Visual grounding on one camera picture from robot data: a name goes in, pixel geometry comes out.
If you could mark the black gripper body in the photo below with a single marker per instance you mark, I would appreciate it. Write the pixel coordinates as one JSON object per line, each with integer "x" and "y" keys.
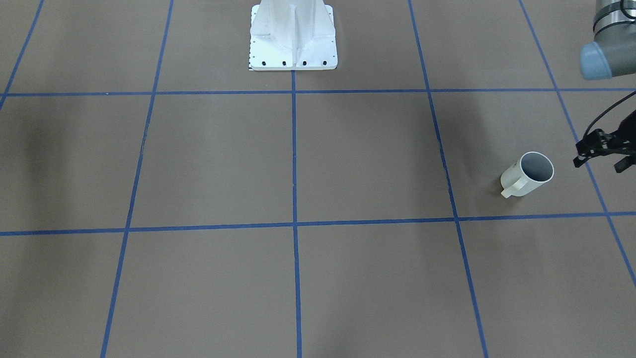
{"x": 629, "y": 130}

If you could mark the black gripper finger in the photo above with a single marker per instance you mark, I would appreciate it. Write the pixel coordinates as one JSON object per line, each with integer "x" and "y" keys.
{"x": 597, "y": 143}
{"x": 625, "y": 163}

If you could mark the white HOME mug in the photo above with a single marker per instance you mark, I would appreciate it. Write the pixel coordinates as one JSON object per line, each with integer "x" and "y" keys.
{"x": 532, "y": 170}

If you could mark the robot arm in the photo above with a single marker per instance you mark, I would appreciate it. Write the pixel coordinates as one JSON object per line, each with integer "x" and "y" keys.
{"x": 611, "y": 54}

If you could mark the brown paper table cover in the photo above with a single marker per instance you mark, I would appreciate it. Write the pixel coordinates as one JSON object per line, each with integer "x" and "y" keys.
{"x": 161, "y": 200}

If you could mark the white camera mast with base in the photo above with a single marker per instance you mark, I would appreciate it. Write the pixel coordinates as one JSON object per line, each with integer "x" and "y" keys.
{"x": 292, "y": 35}

